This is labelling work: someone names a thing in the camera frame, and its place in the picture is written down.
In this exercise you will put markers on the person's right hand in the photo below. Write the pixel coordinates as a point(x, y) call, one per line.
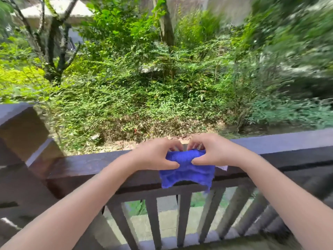
point(221, 150)

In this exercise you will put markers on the person's left hand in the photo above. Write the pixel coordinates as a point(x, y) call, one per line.
point(152, 154)

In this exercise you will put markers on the person's left thumb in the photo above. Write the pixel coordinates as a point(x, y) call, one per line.
point(170, 164)

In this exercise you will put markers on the person's right thumb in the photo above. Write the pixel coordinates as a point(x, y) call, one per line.
point(201, 161)

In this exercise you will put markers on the blue cloth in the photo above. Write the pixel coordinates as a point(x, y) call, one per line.
point(187, 171)

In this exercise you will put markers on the person's right forearm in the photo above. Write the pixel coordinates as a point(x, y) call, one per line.
point(288, 200)

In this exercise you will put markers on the person's left forearm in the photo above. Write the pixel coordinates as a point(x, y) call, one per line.
point(70, 208)

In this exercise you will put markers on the white cloth label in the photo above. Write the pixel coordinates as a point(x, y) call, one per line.
point(221, 167)

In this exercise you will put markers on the dark wooden railing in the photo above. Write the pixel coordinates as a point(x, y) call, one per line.
point(260, 164)

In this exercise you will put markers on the green bushes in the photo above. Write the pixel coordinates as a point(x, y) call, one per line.
point(166, 80)

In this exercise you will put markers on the grey tree trunk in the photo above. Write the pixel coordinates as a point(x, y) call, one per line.
point(164, 22)

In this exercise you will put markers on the bare dark tree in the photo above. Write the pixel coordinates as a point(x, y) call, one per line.
point(50, 39)

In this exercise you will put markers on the dark wooden post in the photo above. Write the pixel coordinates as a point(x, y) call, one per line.
point(23, 158)

